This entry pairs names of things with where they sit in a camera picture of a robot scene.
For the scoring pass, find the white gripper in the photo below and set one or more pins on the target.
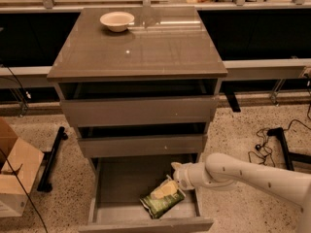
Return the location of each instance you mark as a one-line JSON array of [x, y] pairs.
[[183, 175]]

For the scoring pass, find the green jalapeno chip bag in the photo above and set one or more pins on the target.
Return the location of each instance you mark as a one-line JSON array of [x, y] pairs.
[[158, 207]]

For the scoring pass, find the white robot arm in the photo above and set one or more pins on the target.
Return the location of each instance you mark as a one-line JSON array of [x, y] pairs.
[[220, 170]]

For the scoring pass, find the grey middle drawer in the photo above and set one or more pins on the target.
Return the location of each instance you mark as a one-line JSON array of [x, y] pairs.
[[135, 140]]

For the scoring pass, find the grey open bottom drawer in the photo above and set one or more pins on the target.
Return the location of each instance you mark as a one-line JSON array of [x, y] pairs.
[[120, 183]]

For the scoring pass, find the grey top drawer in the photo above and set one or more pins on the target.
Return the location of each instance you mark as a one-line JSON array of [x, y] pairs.
[[139, 111]]

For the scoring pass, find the grey drawer cabinet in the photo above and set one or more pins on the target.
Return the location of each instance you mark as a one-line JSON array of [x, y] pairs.
[[166, 51]]

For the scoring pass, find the black right table foot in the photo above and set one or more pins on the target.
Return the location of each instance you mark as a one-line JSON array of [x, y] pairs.
[[289, 157]]

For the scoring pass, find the black table foot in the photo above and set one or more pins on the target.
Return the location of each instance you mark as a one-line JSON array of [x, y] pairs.
[[289, 157], [49, 157]]

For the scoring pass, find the black left table foot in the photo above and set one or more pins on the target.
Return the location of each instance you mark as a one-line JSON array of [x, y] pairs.
[[49, 157]]

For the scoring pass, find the cardboard box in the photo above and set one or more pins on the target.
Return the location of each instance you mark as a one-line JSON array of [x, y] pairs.
[[19, 165]]

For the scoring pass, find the white bowl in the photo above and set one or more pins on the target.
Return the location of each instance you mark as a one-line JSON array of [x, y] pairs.
[[117, 21]]

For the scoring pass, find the grey horizontal rail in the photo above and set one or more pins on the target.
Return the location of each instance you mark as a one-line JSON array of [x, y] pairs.
[[237, 70]]

